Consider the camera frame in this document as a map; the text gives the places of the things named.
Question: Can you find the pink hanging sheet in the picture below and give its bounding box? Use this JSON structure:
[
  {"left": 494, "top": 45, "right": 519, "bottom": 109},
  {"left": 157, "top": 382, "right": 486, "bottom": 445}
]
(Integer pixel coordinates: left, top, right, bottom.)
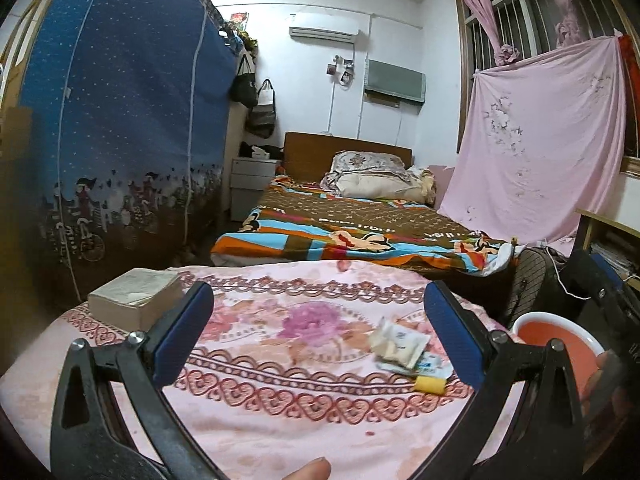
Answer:
[{"left": 439, "top": 37, "right": 626, "bottom": 244}]

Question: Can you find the white wrapper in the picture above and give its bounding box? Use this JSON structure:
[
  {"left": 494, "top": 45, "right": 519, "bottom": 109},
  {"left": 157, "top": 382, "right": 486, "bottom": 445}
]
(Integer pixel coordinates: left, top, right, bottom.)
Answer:
[{"left": 368, "top": 318, "right": 431, "bottom": 368}]

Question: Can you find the wooden desk shelf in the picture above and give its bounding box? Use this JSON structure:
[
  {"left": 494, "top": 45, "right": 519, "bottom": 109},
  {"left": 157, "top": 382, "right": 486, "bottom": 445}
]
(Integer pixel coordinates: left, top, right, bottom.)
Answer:
[{"left": 573, "top": 209, "right": 640, "bottom": 292}]

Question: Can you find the yellow small bottle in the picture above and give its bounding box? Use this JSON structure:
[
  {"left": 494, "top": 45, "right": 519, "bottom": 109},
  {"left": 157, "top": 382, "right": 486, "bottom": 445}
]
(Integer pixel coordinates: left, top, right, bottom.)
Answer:
[{"left": 413, "top": 376, "right": 447, "bottom": 396}]

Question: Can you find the white red plastic basin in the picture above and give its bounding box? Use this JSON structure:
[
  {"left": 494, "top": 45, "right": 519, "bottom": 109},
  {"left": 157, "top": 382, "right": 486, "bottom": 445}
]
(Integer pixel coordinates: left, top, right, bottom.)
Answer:
[{"left": 511, "top": 312, "right": 605, "bottom": 399}]

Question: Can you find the pink floral bed cover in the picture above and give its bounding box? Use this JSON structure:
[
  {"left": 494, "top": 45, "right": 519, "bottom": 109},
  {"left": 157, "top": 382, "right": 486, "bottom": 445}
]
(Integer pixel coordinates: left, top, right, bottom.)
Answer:
[{"left": 0, "top": 258, "right": 532, "bottom": 480}]

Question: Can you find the white air conditioner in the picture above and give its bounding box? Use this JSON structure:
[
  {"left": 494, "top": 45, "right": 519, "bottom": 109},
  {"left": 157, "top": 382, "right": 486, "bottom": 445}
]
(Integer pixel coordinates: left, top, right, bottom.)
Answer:
[{"left": 288, "top": 13, "right": 360, "bottom": 44}]

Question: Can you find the blue fabric wardrobe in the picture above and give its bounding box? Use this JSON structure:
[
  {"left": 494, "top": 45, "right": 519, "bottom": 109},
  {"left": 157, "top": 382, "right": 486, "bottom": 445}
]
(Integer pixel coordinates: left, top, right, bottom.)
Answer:
[{"left": 20, "top": 0, "right": 236, "bottom": 304}]

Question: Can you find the brown wooden headboard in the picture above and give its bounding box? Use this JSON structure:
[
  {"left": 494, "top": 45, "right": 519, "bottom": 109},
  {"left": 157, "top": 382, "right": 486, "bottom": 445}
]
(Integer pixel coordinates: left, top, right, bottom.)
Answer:
[{"left": 283, "top": 131, "right": 413, "bottom": 182}]

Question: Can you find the person's left hand thumb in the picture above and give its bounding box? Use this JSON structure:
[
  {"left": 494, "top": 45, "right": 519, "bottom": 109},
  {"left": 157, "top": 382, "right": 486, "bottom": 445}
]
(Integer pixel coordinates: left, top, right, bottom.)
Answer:
[{"left": 283, "top": 457, "right": 332, "bottom": 480}]

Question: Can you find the beige tissue box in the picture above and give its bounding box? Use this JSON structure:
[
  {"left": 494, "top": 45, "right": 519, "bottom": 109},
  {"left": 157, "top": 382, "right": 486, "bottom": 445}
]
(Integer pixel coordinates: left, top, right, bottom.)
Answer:
[{"left": 88, "top": 268, "right": 183, "bottom": 333}]

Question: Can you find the floral pillow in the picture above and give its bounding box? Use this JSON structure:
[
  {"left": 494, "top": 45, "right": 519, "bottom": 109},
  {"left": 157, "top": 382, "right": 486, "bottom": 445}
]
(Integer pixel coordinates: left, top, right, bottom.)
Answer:
[{"left": 320, "top": 151, "right": 436, "bottom": 206}]

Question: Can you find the white bedside cabinet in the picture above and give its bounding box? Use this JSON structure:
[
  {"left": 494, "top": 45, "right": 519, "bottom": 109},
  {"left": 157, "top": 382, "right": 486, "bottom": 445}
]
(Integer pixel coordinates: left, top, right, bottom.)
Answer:
[{"left": 230, "top": 157, "right": 279, "bottom": 221}]

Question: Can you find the dark mesh fan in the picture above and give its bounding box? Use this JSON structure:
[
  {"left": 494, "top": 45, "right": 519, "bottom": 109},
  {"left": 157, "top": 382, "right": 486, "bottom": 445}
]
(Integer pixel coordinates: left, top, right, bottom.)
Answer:
[{"left": 503, "top": 247, "right": 567, "bottom": 328}]

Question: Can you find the black hanging handbag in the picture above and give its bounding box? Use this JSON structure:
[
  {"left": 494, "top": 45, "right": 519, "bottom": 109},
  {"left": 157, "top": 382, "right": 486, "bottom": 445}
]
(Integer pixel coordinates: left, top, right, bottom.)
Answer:
[{"left": 229, "top": 53, "right": 257, "bottom": 110}]

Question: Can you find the white cable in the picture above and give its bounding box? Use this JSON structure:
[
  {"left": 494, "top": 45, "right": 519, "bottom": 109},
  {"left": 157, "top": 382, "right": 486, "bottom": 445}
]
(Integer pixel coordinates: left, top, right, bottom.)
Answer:
[{"left": 541, "top": 245, "right": 640, "bottom": 302}]

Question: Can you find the colourful cartoon blanket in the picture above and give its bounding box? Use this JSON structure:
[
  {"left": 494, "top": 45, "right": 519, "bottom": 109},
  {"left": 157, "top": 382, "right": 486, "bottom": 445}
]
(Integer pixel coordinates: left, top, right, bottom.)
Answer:
[{"left": 210, "top": 174, "right": 515, "bottom": 278}]

